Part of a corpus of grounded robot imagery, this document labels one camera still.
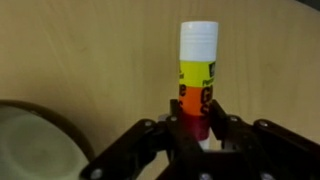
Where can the white yellow orange glue stick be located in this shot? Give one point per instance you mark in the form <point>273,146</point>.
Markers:
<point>197,59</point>

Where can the green bowl with dark rim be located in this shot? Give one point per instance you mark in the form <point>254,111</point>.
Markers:
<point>37,143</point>

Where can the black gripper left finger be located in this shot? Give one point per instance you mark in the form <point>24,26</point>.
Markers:
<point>128,156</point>

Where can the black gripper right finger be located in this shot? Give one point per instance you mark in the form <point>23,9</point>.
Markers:
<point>271,151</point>

